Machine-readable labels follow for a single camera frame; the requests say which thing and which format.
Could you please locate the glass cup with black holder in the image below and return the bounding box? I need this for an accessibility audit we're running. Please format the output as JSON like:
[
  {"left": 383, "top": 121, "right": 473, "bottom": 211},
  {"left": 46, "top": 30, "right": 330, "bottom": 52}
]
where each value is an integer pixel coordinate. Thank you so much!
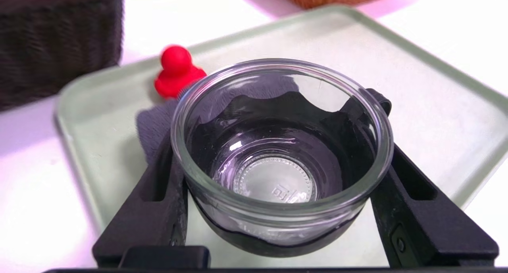
[{"left": 171, "top": 58, "right": 394, "bottom": 258}]

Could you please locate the light green plastic tray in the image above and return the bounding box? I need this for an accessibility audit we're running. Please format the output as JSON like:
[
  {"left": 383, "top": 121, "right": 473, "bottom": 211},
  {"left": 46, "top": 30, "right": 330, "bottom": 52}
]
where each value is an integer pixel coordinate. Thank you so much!
[{"left": 56, "top": 4, "right": 508, "bottom": 268}]

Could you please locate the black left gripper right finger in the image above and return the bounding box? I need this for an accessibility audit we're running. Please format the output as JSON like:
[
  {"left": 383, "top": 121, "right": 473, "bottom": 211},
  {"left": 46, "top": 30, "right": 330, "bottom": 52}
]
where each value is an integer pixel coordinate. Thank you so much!
[{"left": 370, "top": 143, "right": 500, "bottom": 268}]

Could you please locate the red rubber duck toy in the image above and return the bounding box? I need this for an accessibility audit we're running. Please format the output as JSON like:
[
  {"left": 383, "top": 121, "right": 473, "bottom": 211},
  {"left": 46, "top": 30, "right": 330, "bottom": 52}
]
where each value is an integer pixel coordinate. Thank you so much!
[{"left": 154, "top": 45, "right": 207, "bottom": 100}]

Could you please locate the dark brown wicker basket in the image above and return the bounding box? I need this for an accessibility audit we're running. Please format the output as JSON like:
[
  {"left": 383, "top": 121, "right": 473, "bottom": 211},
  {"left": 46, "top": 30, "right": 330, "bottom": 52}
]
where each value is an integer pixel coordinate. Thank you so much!
[{"left": 0, "top": 0, "right": 127, "bottom": 112}]

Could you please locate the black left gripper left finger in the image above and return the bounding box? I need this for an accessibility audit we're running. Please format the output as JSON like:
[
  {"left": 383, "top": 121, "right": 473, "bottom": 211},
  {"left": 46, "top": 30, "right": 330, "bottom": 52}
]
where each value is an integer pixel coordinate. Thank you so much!
[{"left": 92, "top": 140, "right": 189, "bottom": 266}]

